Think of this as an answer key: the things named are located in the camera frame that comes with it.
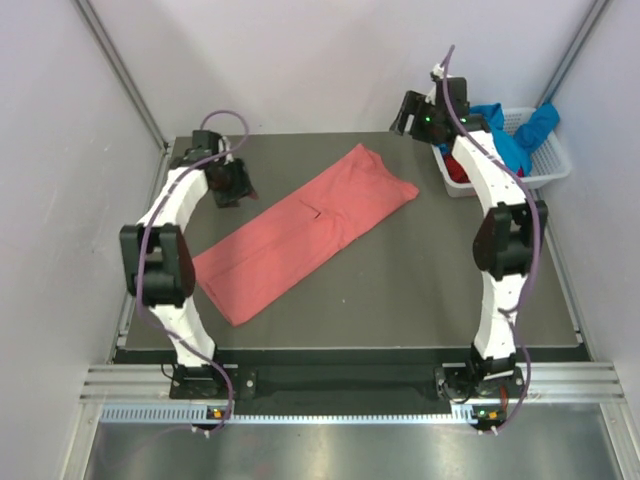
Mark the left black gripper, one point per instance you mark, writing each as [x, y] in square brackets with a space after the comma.
[241, 186]

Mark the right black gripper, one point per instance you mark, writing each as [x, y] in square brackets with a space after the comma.
[413, 106]

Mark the white plastic basket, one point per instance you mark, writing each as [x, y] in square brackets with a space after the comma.
[530, 160]

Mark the pink t shirt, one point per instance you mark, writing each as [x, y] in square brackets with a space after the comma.
[252, 267]

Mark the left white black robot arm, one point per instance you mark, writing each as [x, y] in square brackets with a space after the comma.
[159, 269]

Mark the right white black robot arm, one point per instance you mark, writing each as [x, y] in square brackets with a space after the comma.
[507, 245]

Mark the red t shirt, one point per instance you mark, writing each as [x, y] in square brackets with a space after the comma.
[455, 171]

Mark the blue t shirt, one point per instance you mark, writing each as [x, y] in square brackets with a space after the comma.
[520, 135]

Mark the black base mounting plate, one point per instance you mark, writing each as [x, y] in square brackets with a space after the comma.
[345, 381]

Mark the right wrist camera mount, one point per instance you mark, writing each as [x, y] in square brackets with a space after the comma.
[436, 75]

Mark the left aluminium corner post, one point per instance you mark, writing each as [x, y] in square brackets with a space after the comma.
[107, 46]

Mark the aluminium corner post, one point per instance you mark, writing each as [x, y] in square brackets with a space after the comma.
[586, 27]
[107, 46]

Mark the right aluminium corner post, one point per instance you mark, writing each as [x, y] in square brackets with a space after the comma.
[586, 27]

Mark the slotted cable duct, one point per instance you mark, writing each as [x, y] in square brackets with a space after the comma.
[202, 414]

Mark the aluminium frame rail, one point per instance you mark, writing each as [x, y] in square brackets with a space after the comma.
[564, 382]

